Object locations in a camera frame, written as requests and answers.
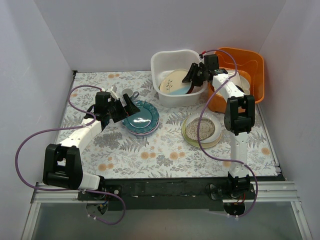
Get teal embossed plate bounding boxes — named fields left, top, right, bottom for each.
left=122, top=100, right=160, bottom=134

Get cream and blue plate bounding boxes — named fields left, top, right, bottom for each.
left=159, top=69, right=192, bottom=96

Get red-brown plate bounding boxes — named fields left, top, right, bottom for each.
left=187, top=84, right=195, bottom=94

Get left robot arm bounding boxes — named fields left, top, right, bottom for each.
left=43, top=91, right=140, bottom=200

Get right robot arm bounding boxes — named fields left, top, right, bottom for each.
left=182, top=52, right=255, bottom=199

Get white plastic bin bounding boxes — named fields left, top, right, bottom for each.
left=150, top=49, right=208, bottom=108

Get orange plastic bin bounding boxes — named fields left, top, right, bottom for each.
left=216, top=47, right=265, bottom=104

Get grey-blue mug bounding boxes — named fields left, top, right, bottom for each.
left=121, top=88, right=139, bottom=101

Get white round dish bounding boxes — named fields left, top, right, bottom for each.
left=235, top=74, right=251, bottom=95

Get speckled grey plate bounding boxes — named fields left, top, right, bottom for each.
left=185, top=118, right=215, bottom=141

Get pale green plate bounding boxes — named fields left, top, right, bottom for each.
left=181, top=117, right=223, bottom=149

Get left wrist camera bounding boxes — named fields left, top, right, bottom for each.
left=106, top=85, right=119, bottom=100

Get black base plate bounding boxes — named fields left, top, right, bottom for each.
left=77, top=177, right=256, bottom=211

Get aluminium rail frame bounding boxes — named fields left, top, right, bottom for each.
left=21, top=181, right=312, bottom=240

